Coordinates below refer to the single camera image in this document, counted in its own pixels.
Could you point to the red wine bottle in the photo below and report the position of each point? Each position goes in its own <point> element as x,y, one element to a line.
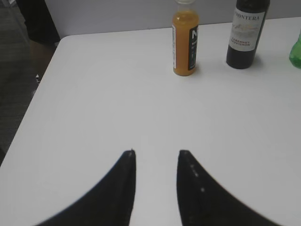
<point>248,21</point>

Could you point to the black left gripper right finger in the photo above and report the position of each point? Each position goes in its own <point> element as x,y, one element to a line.
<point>204,202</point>

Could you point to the green sprite bottle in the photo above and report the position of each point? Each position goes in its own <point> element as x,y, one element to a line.
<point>295,53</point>

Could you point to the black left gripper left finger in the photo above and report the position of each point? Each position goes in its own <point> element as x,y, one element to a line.
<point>109,203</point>

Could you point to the orange juice bottle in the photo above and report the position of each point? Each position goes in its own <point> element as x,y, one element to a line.
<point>185,38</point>

